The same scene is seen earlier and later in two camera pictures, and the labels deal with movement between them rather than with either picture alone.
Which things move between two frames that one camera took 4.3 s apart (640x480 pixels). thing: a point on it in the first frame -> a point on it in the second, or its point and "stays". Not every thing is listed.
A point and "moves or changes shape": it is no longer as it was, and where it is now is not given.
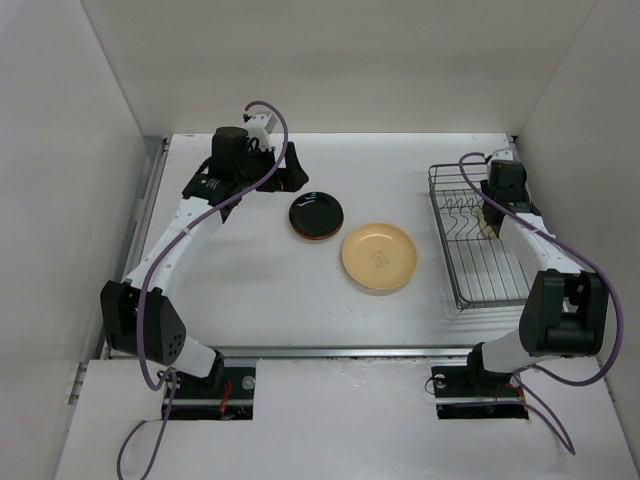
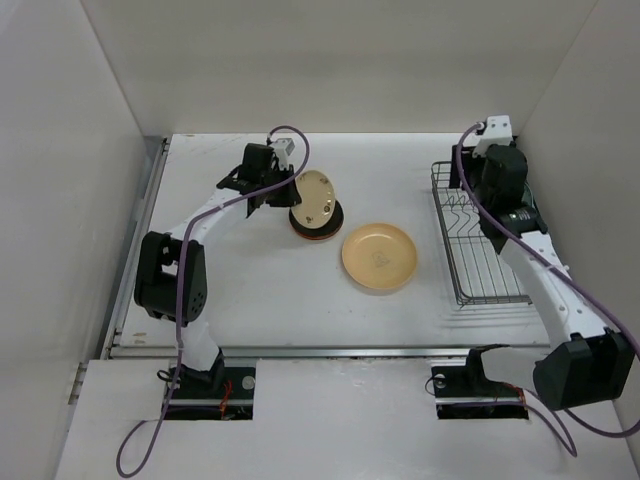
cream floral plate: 478,213 moves or changes shape
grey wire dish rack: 486,269 stays
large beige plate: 378,256 stays
